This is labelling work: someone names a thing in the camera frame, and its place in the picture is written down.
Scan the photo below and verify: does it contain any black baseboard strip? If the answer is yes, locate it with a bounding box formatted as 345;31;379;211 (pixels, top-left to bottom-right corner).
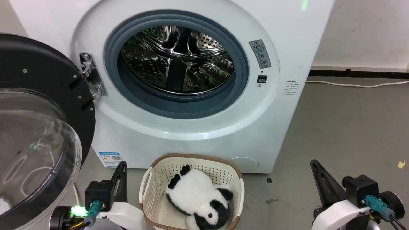
308;69;409;79

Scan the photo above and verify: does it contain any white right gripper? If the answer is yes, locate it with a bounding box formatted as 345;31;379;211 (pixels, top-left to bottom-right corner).
310;159;373;230

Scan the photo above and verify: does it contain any metal door hinge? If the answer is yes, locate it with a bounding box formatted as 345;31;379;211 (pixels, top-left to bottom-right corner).
79;52;108;100

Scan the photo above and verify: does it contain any white front-load washing machine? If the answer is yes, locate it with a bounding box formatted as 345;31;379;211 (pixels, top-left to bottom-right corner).
9;0;335;174

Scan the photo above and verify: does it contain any teal right camera cable plug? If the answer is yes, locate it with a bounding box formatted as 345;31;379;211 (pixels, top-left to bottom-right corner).
364;194;396;221

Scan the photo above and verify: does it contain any teal left camera cable plug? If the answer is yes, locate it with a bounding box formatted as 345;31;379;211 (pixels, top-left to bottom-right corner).
84;200;103;228

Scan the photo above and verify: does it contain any thin white cable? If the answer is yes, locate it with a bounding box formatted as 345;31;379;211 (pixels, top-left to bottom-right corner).
72;183;81;206

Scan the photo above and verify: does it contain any black and white panda plush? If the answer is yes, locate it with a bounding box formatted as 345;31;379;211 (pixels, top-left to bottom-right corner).
165;165;234;230

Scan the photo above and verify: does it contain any small printed text sticker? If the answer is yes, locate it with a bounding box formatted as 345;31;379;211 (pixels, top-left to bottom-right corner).
284;80;299;96

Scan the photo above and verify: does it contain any blue energy label sticker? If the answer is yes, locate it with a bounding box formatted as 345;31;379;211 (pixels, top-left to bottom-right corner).
98;151;124;168

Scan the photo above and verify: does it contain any steel washing drum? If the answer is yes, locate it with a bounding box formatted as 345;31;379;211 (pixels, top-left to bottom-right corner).
120;25;236;95

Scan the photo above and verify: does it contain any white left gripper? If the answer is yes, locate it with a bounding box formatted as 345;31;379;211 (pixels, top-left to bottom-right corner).
93;161;150;230

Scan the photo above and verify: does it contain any grey rubber door gasket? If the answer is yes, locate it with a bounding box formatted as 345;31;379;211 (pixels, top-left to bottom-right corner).
104;10;250;119

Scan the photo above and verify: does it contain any washer door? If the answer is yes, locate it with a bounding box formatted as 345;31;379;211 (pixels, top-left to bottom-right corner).
0;33;96;230

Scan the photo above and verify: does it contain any teal camera cable plug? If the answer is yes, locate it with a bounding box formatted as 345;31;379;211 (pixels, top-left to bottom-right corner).
84;200;103;228
364;194;396;221

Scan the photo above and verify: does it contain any cream plastic laundry basket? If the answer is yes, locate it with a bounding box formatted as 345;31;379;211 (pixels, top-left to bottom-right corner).
139;154;245;230

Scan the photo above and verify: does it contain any grey warning label sticker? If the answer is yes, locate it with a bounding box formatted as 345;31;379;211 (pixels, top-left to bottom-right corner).
249;39;272;69

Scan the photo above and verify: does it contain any white power cable on floor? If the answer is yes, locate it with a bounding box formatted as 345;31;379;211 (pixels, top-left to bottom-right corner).
305;80;409;88

